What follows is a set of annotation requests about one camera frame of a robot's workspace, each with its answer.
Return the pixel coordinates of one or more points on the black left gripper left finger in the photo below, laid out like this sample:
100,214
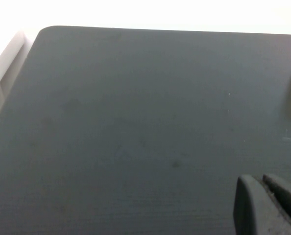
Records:
254,210

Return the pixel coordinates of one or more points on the dark grey ribbed table mat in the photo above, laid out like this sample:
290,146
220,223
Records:
135,122

